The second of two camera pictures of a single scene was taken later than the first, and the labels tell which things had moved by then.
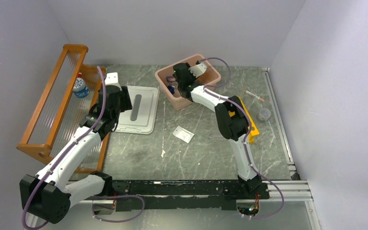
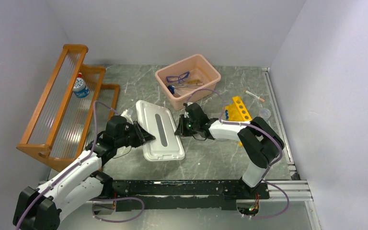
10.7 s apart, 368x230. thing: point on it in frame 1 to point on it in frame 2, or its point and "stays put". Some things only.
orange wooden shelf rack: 72,90 stays put
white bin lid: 140,119 to 158,122
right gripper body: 193,78 to 192,126
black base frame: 182,195 stays put
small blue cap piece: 171,89 stays put
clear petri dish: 263,115 stays put
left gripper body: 124,103 to 131,136
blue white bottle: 79,87 stays put
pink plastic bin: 210,76 stays put
